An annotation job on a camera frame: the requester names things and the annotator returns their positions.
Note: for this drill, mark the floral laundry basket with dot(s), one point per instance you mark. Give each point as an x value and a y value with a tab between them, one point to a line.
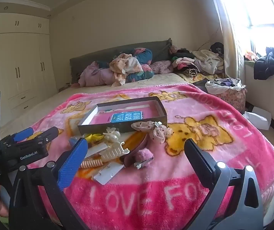
230	93

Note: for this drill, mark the cream curtain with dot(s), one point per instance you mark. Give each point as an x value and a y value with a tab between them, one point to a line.
228	28

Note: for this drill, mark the blue floral quilt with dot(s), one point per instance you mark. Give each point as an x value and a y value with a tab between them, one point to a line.
144	56

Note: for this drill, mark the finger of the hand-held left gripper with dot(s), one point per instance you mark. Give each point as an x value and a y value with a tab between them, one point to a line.
23	134
47	135

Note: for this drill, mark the pink shallow box lid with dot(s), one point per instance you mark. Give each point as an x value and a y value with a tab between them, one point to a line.
122	127

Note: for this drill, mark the window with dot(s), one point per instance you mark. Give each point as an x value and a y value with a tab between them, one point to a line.
266	4

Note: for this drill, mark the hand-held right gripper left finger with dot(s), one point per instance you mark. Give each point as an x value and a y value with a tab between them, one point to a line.
71	164

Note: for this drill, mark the peach patterned cloth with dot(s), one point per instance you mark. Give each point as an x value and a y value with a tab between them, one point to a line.
125	64

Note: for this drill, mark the cream wardrobe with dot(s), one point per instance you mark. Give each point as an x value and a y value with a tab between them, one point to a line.
19	64

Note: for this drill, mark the pink fuzzy garment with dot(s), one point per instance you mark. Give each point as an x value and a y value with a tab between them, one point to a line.
162	67

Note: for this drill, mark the clear plastic packet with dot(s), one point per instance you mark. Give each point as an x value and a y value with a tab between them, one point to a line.
108	172

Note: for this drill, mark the dotted fabric hair bow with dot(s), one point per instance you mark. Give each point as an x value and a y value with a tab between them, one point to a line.
161	134

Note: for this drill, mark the small cream hair claw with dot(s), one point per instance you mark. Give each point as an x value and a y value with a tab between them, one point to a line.
111	135

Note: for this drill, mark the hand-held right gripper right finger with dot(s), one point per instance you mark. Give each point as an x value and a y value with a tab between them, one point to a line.
199	159

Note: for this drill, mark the pink pompom hair clip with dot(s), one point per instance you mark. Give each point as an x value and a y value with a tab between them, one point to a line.
143	155

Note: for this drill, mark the pink printed blanket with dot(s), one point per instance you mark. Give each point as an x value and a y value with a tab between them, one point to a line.
223	115

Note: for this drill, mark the large cream hair claw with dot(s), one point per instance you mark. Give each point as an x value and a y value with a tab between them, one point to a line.
113	154

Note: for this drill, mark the black puffer jacket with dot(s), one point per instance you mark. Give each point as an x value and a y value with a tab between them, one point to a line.
271	62

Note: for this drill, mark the pile of clothes and pillows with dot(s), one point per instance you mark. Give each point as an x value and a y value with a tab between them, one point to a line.
89	57

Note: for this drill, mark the pink quilted jacket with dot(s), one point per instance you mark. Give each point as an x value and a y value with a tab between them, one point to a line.
93	74

